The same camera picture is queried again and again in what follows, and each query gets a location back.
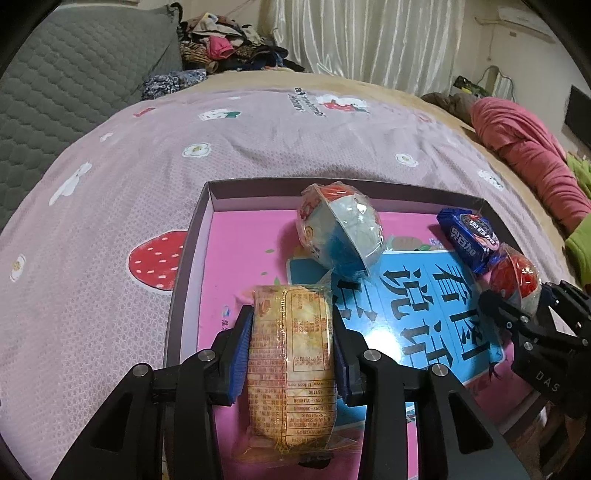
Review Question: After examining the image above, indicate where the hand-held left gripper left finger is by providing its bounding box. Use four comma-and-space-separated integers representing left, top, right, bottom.
51, 305, 257, 480

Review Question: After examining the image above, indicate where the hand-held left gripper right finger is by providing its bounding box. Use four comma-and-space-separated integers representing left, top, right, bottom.
330, 314, 532, 480

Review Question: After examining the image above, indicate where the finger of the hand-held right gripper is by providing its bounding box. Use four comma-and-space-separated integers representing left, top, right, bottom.
540, 280, 591, 324
478, 291, 539, 344

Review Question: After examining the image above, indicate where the small toy egg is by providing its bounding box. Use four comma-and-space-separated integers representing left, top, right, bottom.
489, 242, 543, 319

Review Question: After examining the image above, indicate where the yellow cracker packet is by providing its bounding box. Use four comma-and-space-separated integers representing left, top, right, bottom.
231, 284, 358, 462

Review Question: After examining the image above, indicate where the blue cookie packet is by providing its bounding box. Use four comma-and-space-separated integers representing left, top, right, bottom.
436, 208, 506, 275

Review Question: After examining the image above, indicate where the dark cardboard box tray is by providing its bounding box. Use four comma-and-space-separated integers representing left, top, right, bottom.
164, 180, 550, 480

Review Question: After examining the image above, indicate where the large toy egg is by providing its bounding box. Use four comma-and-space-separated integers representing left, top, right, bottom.
295, 182, 386, 280

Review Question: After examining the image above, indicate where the green fleece blanket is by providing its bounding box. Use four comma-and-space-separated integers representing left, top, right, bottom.
566, 152, 591, 278

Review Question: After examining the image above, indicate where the pink quilt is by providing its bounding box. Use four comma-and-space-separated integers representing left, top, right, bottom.
471, 98, 591, 232

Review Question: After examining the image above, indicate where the black television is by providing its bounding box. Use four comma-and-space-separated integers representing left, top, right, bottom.
564, 84, 591, 151

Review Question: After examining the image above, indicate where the brown cloth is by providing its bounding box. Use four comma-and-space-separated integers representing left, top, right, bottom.
421, 91, 476, 125

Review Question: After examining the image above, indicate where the white air conditioner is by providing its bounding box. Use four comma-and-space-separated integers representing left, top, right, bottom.
499, 9, 552, 40

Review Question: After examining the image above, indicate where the blue floral cloth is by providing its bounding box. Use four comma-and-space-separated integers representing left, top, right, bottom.
141, 68, 206, 101

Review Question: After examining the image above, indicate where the white curtain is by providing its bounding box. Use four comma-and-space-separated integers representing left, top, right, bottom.
259, 0, 465, 95

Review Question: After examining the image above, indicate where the pile of clothes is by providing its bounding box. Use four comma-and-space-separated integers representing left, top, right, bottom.
178, 2, 305, 75

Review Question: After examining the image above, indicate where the grey quilted headboard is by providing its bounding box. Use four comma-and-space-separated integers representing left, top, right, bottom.
0, 7, 183, 232

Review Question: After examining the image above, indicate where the white chair frame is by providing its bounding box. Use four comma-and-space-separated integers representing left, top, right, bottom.
480, 65, 513, 100

